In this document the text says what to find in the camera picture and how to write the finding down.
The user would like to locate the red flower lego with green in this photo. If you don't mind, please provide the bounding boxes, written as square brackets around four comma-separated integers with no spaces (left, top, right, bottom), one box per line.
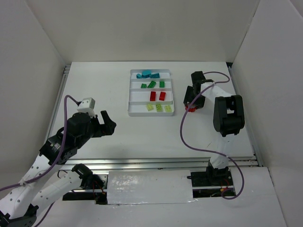
[185,105,197,112]

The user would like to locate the yellow-green lego brick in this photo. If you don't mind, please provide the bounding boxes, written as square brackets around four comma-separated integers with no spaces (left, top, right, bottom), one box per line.
[155,104,163,112]
[164,105,172,113]
[146,104,154,111]

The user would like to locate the red curved lego brick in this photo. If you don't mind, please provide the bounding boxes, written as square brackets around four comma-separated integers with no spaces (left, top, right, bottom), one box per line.
[159,92,166,101]

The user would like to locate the red teal lego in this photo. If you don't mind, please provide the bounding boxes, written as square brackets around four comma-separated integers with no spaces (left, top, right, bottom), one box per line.
[150,91,156,102]

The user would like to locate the teal flower face lego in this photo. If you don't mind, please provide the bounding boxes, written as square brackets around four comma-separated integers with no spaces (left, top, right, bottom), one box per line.
[142,70,152,79]

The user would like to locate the teal small lego brick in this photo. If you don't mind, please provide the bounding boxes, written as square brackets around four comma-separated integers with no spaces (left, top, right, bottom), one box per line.
[136,73,142,79]

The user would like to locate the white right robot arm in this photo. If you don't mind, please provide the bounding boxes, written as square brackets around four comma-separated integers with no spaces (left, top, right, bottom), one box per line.
[183,71,245,185]

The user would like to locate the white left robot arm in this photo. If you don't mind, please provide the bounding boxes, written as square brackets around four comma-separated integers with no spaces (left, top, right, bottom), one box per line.
[0,111,116,227]

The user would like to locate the white divided sorting tray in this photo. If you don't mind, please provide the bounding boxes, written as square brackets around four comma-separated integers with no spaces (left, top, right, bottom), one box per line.
[128,69,174,117]

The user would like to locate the long green lego brick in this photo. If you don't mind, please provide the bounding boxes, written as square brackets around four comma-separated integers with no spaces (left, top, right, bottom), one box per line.
[147,81,156,88]

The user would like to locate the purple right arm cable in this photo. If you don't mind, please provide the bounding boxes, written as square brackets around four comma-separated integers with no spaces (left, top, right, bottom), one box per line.
[180,71,244,201]

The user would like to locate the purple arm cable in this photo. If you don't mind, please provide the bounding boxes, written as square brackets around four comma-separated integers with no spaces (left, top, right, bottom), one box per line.
[180,71,244,201]
[0,95,82,227]

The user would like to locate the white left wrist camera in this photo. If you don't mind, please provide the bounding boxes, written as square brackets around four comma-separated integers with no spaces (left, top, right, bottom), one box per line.
[77,97,96,118]

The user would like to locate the aluminium front rail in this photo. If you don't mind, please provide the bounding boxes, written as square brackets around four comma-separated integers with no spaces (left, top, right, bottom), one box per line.
[40,157,263,171]

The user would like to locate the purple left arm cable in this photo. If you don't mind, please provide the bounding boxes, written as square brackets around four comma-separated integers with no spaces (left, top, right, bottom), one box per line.
[0,95,82,227]

